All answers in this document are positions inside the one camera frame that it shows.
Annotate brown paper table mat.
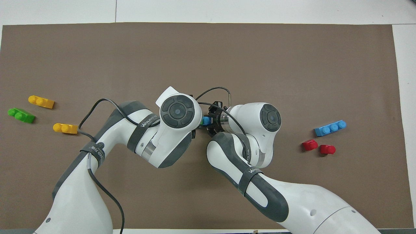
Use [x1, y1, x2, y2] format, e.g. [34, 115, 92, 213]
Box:
[0, 22, 415, 230]

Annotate yellow two-stud toy block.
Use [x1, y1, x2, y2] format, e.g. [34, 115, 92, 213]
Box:
[53, 123, 79, 135]
[28, 95, 55, 109]

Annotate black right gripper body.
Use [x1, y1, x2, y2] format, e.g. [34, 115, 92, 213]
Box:
[211, 105, 228, 133]

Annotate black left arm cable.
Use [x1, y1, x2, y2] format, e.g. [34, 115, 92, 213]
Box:
[78, 98, 162, 234]

